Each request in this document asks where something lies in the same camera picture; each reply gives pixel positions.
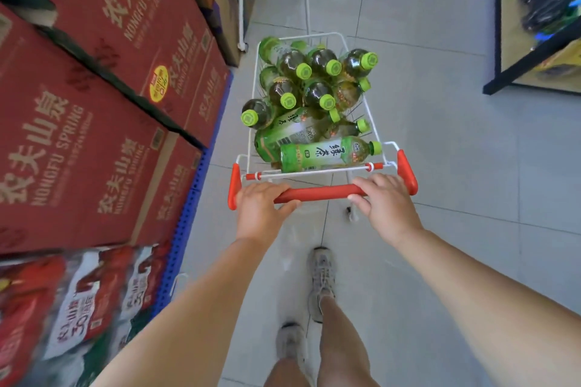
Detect person's left hand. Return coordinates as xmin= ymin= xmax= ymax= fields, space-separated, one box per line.
xmin=235 ymin=182 xmax=303 ymax=243

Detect person's right hand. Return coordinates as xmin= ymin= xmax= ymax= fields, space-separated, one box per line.
xmin=347 ymin=173 xmax=426 ymax=249

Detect white wire red-handled shopping cart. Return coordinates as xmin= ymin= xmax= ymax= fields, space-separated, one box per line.
xmin=227 ymin=32 xmax=419 ymax=224

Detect person's right forearm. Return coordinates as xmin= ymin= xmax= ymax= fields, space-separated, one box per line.
xmin=391 ymin=228 xmax=581 ymax=387

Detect person's left forearm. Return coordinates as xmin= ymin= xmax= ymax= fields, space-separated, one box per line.
xmin=91 ymin=236 xmax=274 ymax=387

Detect grey right sneaker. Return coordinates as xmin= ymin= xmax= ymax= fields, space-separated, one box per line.
xmin=307 ymin=246 xmax=337 ymax=324

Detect grey sneaker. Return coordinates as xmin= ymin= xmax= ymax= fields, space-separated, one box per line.
xmin=307 ymin=246 xmax=337 ymax=324
xmin=275 ymin=322 xmax=310 ymax=366

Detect blue plastic pallet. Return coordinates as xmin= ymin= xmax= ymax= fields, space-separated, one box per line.
xmin=152 ymin=71 xmax=235 ymax=320

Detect pile of green tea bottles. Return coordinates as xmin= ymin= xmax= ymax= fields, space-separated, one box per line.
xmin=241 ymin=36 xmax=383 ymax=173

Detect red cardboard water box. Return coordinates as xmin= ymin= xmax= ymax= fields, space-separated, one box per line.
xmin=0 ymin=3 xmax=169 ymax=257
xmin=167 ymin=37 xmax=233 ymax=148
xmin=131 ymin=132 xmax=203 ymax=248
xmin=9 ymin=0 xmax=215 ymax=99

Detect grey left sneaker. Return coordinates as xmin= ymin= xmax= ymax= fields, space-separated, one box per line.
xmin=275 ymin=322 xmax=310 ymax=366

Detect person's right leg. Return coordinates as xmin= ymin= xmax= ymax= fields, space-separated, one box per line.
xmin=317 ymin=295 xmax=381 ymax=387

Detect person's leg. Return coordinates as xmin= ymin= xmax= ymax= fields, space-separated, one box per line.
xmin=263 ymin=354 xmax=315 ymax=387
xmin=317 ymin=295 xmax=381 ymax=387

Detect shrink-wrapped red water bottle pack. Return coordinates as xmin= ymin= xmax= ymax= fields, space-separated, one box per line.
xmin=119 ymin=244 xmax=171 ymax=317
xmin=43 ymin=247 xmax=137 ymax=362
xmin=0 ymin=255 xmax=69 ymax=387

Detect person's left leg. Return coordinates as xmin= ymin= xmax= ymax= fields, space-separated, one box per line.
xmin=263 ymin=354 xmax=315 ymax=387

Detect black-framed display shelf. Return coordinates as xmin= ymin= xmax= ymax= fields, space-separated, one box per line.
xmin=482 ymin=0 xmax=581 ymax=96

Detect yellow packaged goods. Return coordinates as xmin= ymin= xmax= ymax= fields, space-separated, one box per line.
xmin=535 ymin=37 xmax=581 ymax=80

